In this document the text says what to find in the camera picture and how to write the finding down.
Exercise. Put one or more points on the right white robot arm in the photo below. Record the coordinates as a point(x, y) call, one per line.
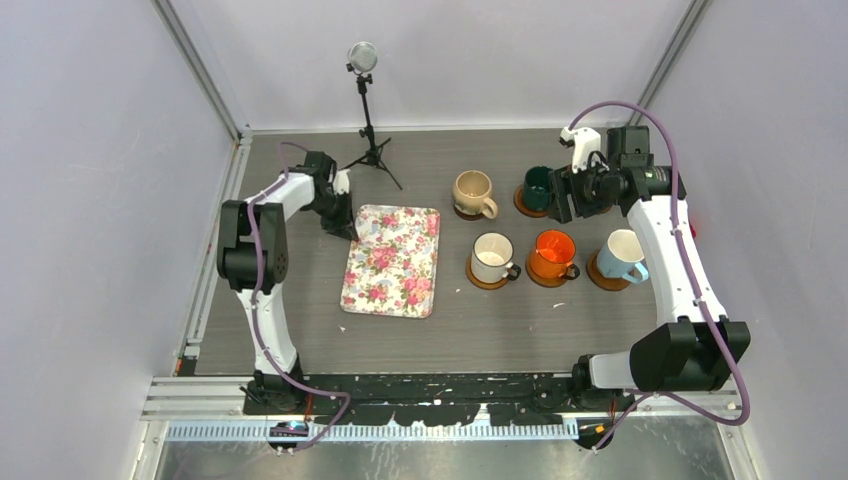
point(695, 347)

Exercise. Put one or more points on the microphone on black tripod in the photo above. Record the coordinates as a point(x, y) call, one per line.
point(362, 58)

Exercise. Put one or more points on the dark brown wooden coaster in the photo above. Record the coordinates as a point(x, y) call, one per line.
point(467, 216)

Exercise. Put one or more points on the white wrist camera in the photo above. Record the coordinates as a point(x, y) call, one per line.
point(583, 141)
point(341, 182)

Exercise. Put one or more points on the orange mug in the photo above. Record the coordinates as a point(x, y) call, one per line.
point(552, 258)

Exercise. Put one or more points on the white light blue mug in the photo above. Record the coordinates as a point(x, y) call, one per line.
point(622, 258)

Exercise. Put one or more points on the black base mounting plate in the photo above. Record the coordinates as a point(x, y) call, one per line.
point(509, 399)

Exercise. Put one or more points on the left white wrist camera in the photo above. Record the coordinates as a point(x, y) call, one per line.
point(341, 182)

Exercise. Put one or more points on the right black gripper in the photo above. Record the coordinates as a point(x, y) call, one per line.
point(560, 185)

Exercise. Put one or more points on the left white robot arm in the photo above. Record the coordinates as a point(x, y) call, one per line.
point(252, 257)

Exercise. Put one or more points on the white mug brown rim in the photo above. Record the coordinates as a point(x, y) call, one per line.
point(493, 258)

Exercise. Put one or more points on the dark green mug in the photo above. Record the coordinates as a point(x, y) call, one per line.
point(538, 176)

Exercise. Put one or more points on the floral serving tray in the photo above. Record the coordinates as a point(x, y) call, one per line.
point(391, 268)

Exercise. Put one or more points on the beige mug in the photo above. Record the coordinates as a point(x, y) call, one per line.
point(472, 191)

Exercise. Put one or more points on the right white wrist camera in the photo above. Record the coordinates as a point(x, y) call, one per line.
point(583, 141)

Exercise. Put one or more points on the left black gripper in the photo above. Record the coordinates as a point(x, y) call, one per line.
point(343, 226)

